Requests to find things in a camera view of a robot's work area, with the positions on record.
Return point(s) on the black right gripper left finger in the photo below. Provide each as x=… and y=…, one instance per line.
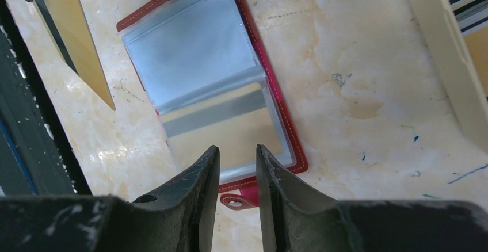
x=179, y=215

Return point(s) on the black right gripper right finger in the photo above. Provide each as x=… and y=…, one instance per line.
x=297, y=217

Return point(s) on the gold credit card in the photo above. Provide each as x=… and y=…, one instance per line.
x=236, y=122
x=66, y=22

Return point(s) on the red card holder wallet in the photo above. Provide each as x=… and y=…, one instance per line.
x=187, y=51

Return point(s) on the beige oval card tray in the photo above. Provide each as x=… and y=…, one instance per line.
x=456, y=68

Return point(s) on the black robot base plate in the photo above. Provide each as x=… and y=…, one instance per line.
x=36, y=156

